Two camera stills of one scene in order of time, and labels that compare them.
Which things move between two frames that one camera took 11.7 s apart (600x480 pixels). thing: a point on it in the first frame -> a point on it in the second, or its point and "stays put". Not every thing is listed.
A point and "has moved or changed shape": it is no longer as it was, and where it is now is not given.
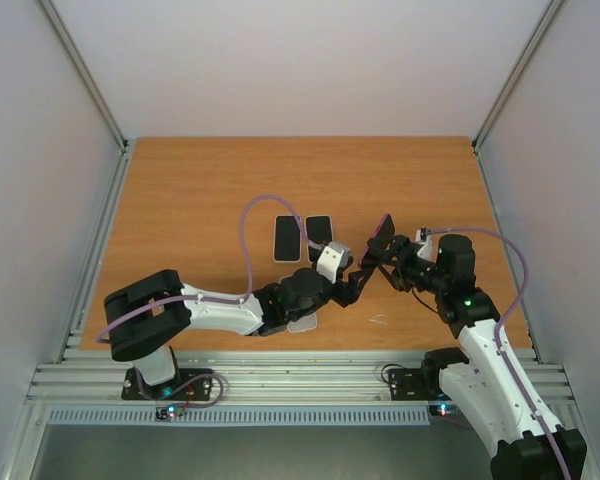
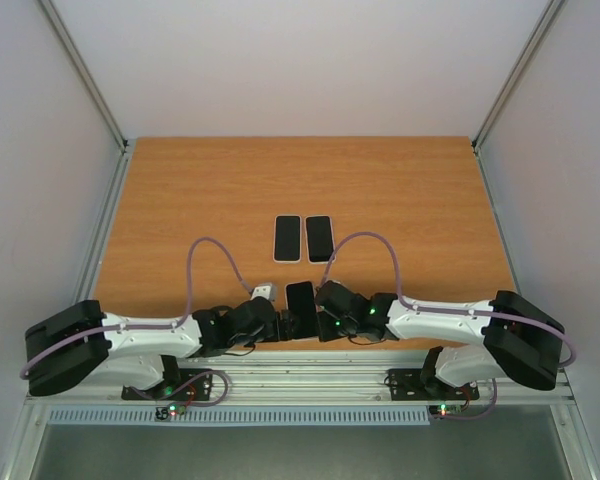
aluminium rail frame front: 271,376 stays put
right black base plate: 407,384 stays put
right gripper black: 393,252 -> 324,326
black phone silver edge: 319,229 stays put
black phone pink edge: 371,258 has moved or changed shape
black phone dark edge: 286,239 stays put
